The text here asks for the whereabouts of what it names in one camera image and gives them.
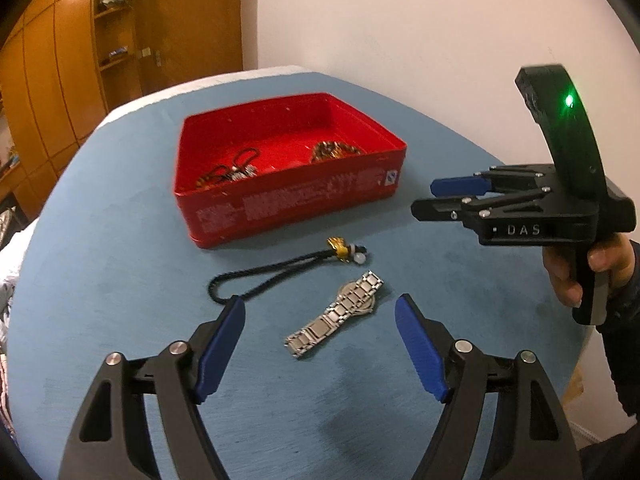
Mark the wooden door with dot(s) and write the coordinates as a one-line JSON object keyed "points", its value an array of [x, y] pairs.
{"points": [[190, 25]]}

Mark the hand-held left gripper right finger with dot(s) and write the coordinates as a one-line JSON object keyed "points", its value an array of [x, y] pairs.
{"points": [[420, 352]]}

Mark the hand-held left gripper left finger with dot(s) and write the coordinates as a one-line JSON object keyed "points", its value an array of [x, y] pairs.
{"points": [[220, 352]]}

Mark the wooden wardrobe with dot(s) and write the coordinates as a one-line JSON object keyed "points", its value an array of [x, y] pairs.
{"points": [[45, 85]]}

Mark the wooden corner shelf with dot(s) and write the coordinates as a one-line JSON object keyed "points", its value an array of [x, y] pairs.
{"points": [[115, 35]]}

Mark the silver metal wristwatch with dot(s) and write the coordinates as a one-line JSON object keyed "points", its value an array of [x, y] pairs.
{"points": [[345, 307]]}

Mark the white sheet under cloth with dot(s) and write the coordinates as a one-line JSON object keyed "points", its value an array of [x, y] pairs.
{"points": [[200, 82]]}

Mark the red plastic tray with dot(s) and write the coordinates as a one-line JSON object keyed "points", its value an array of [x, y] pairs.
{"points": [[280, 210]]}

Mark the grey white duvet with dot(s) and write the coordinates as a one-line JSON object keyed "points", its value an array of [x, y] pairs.
{"points": [[7, 285]]}

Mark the person's right hand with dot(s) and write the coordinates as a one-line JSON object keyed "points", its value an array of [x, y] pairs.
{"points": [[560, 275]]}

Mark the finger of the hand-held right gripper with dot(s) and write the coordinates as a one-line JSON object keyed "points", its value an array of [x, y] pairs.
{"points": [[450, 186], [435, 210]]}

